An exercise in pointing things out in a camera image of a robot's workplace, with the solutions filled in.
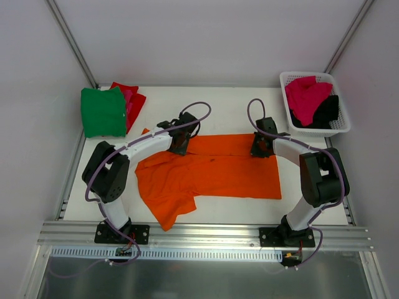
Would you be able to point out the white plastic basket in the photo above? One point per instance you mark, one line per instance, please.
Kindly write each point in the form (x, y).
(342, 125)

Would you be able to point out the green folded t shirt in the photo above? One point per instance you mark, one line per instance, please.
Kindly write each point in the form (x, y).
(103, 112)

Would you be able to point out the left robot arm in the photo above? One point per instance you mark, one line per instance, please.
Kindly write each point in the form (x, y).
(106, 173)

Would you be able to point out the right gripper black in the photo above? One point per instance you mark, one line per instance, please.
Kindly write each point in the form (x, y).
(259, 149)

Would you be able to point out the orange t shirt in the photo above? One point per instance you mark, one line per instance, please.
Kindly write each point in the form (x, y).
(214, 165)

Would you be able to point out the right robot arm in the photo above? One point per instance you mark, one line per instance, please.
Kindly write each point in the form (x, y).
(323, 183)

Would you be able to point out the white slotted cable duct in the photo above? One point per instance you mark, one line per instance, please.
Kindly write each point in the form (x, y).
(167, 254)

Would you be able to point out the black t shirt in basket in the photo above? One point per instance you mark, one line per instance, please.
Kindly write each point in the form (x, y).
(327, 111)

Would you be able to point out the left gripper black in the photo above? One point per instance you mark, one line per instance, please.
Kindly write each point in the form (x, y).
(178, 146)

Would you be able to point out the pink folded t shirt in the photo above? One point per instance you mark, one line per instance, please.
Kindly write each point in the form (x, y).
(128, 106)

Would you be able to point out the red folded t shirt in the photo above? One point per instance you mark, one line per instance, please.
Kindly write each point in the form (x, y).
(138, 100)

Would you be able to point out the aluminium mounting rail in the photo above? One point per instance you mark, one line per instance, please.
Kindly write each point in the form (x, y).
(205, 236)

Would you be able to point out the magenta t shirt in basket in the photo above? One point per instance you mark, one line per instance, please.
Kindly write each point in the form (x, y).
(304, 95)

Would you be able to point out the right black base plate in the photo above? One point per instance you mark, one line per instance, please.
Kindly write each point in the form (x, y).
(285, 237)

